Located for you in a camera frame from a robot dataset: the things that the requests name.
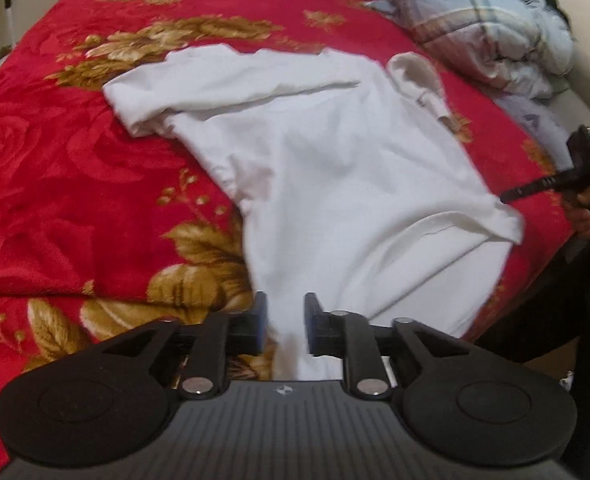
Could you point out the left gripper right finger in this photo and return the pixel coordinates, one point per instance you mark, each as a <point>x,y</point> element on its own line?
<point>460,401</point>

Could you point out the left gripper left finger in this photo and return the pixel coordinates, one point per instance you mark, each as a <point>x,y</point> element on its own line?
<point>110,400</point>

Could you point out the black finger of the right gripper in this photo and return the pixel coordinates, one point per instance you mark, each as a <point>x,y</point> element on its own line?
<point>559,182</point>

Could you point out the white t-shirt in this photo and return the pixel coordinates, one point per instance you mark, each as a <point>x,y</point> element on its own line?
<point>349,179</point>

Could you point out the grey folded cloth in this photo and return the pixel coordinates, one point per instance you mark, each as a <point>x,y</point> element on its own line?
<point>538,122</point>

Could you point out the red floral bed blanket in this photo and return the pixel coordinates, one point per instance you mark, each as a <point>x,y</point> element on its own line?
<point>101,232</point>

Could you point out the plaid blue quilt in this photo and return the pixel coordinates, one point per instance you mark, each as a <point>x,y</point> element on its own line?
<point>524,47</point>

